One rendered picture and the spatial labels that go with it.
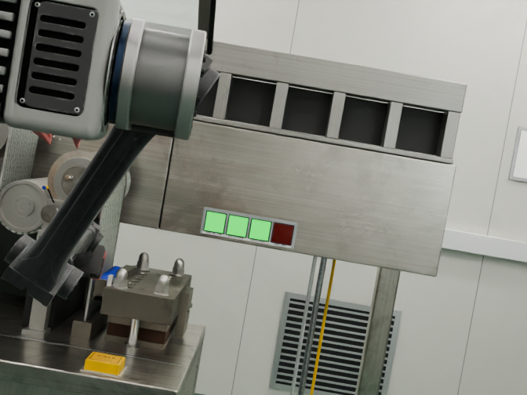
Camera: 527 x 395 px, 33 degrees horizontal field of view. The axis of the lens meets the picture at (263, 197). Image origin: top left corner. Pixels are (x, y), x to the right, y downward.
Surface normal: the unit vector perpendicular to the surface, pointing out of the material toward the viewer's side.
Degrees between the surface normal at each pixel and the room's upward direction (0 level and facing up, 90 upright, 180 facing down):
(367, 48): 90
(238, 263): 90
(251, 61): 90
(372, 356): 90
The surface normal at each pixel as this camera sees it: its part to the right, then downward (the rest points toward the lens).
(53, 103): 0.10, 0.07
